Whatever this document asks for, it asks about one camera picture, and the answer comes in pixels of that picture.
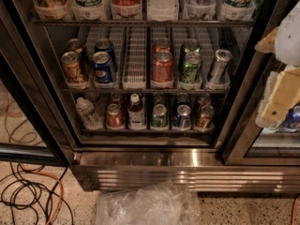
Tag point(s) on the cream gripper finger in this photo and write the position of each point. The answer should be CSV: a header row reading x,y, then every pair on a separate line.
x,y
281,93
267,44

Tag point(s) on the red coke can front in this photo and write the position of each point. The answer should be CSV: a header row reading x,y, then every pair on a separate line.
x,y
162,71

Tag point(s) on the red coke can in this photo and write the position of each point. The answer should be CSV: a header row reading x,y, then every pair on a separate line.
x,y
162,44
162,71

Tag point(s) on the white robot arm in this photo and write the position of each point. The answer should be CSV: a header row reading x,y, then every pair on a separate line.
x,y
287,43

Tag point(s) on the blue can right fridge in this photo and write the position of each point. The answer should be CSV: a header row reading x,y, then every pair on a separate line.
x,y
292,120

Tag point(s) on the silver slim can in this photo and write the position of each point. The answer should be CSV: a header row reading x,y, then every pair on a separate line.
x,y
221,60

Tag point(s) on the green soda can rear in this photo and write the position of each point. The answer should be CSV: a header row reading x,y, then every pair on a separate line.
x,y
190,45

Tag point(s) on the green soda can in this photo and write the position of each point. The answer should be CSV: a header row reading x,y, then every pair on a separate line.
x,y
190,68
190,45

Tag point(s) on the copper can bottom shelf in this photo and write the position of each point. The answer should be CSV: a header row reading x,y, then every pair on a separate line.
x,y
205,116

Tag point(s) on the green soda can front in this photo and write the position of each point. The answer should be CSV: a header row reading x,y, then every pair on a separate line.
x,y
190,68

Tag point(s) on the blue can bottom shelf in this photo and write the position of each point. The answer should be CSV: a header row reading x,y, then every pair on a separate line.
x,y
181,118

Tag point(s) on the red coke can rear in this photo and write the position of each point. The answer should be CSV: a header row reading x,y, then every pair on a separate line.
x,y
162,44

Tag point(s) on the green can bottom shelf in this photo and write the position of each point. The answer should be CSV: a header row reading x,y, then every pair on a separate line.
x,y
159,116

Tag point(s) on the stainless steel fridge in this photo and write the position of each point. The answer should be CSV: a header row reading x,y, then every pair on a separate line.
x,y
232,155

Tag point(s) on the blue pepsi can rear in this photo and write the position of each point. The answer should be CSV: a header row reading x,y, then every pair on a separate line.
x,y
105,45

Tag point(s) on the blue pepsi can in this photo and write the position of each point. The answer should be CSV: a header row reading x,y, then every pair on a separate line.
x,y
105,45
103,67

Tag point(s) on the blue pepsi can front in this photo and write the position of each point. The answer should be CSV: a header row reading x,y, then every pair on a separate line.
x,y
103,67

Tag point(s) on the red can bottom shelf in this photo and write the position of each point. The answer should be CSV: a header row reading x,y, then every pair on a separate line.
x,y
114,117

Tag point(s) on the gold brown can rear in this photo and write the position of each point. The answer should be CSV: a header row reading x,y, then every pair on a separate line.
x,y
76,45

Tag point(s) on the gold brown can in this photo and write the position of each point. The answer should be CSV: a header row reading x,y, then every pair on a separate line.
x,y
76,45
73,67

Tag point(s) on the gold brown can front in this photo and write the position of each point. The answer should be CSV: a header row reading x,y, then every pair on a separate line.
x,y
73,67

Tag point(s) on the dark juice bottle white cap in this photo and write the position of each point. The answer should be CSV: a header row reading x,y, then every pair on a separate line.
x,y
136,119

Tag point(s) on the clear plastic bag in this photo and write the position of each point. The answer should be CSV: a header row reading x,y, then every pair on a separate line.
x,y
160,204

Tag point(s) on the clear water bottle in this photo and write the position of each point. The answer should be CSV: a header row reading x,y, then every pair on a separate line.
x,y
89,115

